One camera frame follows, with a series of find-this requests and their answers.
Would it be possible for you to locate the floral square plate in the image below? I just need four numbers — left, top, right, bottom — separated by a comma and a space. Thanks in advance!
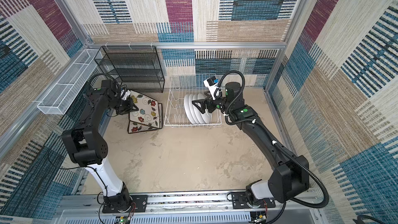
127, 103, 163, 134

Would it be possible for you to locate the black mesh shelf rack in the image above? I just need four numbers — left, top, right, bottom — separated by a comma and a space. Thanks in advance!
94, 46, 165, 93

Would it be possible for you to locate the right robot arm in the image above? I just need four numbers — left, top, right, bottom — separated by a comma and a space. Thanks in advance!
192, 77, 309, 207

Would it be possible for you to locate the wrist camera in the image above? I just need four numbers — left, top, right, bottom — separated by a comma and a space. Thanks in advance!
203, 76, 220, 100
121, 90, 131, 101

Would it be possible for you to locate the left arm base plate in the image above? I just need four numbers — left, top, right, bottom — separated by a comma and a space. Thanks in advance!
101, 195, 148, 214

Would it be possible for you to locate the white round plate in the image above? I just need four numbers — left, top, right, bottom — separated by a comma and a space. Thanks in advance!
188, 94, 200, 124
192, 94, 206, 124
184, 94, 196, 124
198, 93, 211, 123

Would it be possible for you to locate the aluminium mounting rail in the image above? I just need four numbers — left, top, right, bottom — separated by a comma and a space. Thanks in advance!
51, 190, 327, 224

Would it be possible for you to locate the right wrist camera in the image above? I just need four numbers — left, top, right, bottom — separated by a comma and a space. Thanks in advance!
203, 76, 220, 100

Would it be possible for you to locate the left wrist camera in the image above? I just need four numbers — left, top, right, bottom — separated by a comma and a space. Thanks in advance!
121, 90, 131, 101

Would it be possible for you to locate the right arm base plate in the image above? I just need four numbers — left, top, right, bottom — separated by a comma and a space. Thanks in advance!
227, 191, 276, 209

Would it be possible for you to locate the white wire dish rack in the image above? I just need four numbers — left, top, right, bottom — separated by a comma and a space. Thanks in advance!
164, 74, 222, 127

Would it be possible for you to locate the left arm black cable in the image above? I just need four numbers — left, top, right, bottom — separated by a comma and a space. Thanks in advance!
85, 73, 128, 100

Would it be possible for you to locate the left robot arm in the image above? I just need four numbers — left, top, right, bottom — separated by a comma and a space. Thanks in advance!
61, 79, 136, 212

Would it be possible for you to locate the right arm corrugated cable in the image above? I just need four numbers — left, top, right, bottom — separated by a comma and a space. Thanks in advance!
217, 69, 330, 224

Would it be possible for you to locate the white mesh wall basket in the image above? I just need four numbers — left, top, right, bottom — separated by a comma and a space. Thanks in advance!
37, 49, 98, 115

